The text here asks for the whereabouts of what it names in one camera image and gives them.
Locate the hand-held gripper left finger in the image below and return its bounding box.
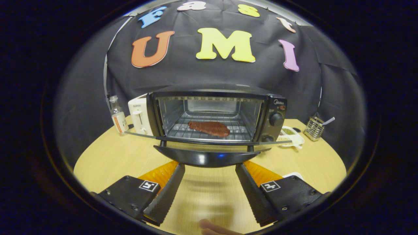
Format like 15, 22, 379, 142
91, 163, 185, 227

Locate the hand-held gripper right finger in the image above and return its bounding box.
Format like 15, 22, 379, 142
235, 163, 327, 227

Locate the red raw steak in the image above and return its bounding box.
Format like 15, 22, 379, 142
188, 121, 230, 137

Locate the black toaster oven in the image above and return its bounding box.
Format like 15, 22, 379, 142
126, 86, 293, 168

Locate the white toaster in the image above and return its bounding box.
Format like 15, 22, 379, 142
128, 94, 154, 136

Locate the white divided dish with beans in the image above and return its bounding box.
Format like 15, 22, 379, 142
278, 126, 305, 149

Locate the clear glass bottle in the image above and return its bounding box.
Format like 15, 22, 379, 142
109, 95, 128, 136

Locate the wire mesh utensil holder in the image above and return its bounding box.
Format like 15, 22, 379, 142
304, 117, 325, 141

